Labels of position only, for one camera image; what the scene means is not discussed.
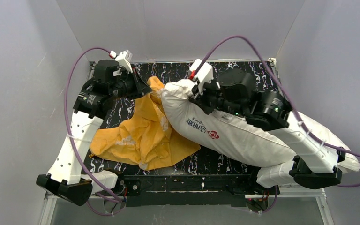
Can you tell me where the white pillow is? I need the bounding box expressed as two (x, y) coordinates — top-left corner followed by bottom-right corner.
(161, 79), (360, 173)

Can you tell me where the yellow and blue pillowcase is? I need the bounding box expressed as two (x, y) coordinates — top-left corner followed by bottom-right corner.
(90, 76), (201, 170)

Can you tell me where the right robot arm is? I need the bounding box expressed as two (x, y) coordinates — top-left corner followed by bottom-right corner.
(188, 59), (346, 189)

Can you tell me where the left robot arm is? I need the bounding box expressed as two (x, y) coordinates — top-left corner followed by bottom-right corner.
(36, 50), (151, 206)

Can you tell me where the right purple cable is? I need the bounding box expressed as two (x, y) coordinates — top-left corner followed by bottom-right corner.
(192, 35), (360, 215)

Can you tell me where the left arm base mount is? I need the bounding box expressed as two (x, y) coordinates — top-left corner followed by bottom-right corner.
(92, 170), (142, 197)

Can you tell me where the aluminium frame rail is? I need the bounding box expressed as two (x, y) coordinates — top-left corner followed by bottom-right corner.
(38, 62), (97, 225)

